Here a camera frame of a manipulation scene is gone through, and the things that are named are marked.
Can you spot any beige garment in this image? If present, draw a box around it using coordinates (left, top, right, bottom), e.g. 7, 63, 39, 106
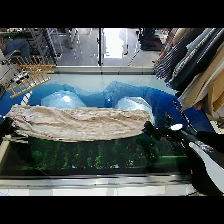
5, 103, 155, 143

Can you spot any grey striped garment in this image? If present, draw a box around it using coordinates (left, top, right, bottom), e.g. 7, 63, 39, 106
153, 28, 196, 82

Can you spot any cream garment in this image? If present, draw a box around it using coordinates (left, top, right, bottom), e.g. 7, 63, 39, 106
179, 44, 224, 113

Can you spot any silver frame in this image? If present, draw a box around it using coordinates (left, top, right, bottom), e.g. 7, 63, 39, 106
0, 173, 198, 197

